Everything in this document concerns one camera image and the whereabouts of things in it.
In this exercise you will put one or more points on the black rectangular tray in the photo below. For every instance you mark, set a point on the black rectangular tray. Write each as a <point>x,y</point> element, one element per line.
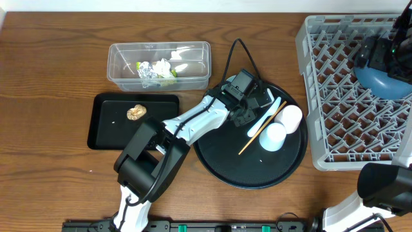
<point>110,129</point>

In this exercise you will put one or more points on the blue plate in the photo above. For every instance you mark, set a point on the blue plate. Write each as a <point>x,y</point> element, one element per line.
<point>380,84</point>

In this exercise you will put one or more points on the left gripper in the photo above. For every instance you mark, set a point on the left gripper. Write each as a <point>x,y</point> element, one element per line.
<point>250,107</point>

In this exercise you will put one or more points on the pink cup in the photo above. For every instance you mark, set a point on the pink cup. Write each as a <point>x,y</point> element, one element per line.
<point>290,117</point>

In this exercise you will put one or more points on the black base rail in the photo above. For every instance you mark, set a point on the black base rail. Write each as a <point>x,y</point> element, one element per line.
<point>165,226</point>

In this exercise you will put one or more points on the yellow snack wrapper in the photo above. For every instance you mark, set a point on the yellow snack wrapper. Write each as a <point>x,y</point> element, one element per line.
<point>149,78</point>

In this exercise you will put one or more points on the grey dishwasher rack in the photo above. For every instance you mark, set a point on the grey dishwasher rack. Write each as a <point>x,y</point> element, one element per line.
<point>348,126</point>

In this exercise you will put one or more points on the light blue plastic knife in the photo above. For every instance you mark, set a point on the light blue plastic knife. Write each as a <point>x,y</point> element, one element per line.
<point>272,109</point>

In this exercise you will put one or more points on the wooden chopstick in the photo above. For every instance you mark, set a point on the wooden chopstick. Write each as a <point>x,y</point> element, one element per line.
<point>262,127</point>

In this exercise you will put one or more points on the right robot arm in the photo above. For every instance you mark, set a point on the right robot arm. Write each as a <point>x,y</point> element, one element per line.
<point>383,190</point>

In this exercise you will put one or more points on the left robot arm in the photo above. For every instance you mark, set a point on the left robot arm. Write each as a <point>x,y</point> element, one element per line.
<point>153,156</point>

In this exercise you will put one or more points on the black round tray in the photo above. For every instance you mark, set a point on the black round tray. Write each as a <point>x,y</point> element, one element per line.
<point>254,168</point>

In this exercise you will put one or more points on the light blue cup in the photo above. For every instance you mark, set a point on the light blue cup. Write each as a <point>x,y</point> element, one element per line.
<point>272,137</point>

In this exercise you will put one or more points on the clear plastic bin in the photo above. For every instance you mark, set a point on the clear plastic bin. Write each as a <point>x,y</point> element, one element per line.
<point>190,59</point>

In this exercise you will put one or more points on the brown mushroom food scrap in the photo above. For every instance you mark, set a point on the brown mushroom food scrap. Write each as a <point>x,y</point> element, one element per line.
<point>137,112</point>

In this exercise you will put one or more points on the white tissue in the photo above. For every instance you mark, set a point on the white tissue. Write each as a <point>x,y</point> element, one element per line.
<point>162,69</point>

